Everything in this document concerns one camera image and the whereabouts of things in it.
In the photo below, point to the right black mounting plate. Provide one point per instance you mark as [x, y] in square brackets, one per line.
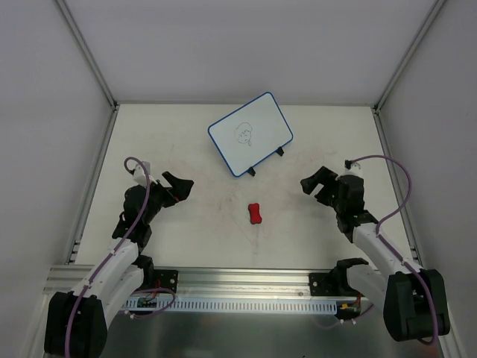
[322, 284]

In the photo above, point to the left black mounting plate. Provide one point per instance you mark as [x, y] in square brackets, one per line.
[165, 279]

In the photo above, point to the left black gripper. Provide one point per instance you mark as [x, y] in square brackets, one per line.
[164, 191]

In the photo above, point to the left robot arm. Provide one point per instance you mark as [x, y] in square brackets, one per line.
[78, 320]

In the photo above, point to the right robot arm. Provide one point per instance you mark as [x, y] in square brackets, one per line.
[412, 299]

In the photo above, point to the black mounting plate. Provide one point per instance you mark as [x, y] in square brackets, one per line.
[165, 279]
[322, 284]

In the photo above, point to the left aluminium frame post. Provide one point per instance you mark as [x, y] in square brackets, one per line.
[80, 41]

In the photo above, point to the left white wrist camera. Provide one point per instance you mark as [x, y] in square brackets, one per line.
[141, 173]

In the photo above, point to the whiteboard left black foot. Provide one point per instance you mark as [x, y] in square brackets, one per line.
[251, 171]

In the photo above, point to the white slotted cable duct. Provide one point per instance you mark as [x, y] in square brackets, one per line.
[232, 305]

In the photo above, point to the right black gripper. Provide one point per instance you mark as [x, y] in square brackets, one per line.
[327, 189]

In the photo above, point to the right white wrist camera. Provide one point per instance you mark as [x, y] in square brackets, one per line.
[352, 168]

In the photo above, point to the blue framed whiteboard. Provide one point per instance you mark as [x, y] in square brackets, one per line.
[250, 134]

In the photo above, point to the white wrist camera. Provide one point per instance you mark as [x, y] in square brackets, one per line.
[141, 173]
[352, 168]

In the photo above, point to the aluminium frame post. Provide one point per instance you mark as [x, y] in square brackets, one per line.
[422, 31]
[80, 41]

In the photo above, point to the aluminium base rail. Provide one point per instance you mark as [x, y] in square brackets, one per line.
[210, 282]

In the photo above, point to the right aluminium frame post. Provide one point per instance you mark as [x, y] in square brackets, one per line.
[422, 31]

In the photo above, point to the red bone-shaped eraser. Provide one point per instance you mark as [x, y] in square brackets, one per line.
[254, 212]

